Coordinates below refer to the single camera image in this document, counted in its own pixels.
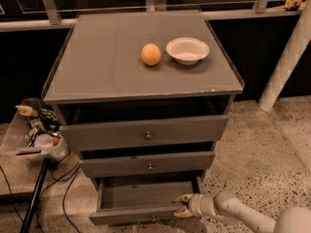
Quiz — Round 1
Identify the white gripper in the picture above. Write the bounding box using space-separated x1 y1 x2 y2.
173 193 220 219

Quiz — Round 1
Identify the grey bottom drawer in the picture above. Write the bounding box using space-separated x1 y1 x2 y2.
89 171 201 225

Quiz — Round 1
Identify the grey drawer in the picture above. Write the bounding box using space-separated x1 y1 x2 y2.
89 171 201 225
60 115 228 151
80 151 215 178

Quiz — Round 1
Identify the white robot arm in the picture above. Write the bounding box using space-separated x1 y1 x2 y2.
173 192 311 233

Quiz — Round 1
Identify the grey middle drawer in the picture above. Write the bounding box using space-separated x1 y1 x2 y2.
80 151 215 178

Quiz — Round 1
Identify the grey top drawer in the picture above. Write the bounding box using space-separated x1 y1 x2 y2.
60 115 228 151

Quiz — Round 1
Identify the grey drawer cabinet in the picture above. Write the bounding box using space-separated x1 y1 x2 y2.
41 9 245 226

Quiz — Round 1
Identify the black tripod leg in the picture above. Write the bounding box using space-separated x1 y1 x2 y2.
19 158 50 233

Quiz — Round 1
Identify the white paper bowl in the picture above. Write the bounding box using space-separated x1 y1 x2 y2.
166 37 210 65

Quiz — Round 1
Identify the orange fruit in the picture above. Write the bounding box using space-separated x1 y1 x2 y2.
141 44 161 66

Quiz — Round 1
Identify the white cup in bin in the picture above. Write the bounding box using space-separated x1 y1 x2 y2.
34 134 53 148

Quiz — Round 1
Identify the green snack bag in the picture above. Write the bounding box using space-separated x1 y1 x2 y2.
39 109 60 126

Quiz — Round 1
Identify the white diagonal pole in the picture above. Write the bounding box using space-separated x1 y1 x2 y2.
258 0 311 112

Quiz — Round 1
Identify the black floor cable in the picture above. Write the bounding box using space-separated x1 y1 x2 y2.
0 150 82 233

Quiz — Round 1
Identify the metal window rail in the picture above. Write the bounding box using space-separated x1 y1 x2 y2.
0 0 311 32

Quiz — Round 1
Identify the yellow clamp on rail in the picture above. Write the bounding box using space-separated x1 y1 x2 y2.
284 0 305 11

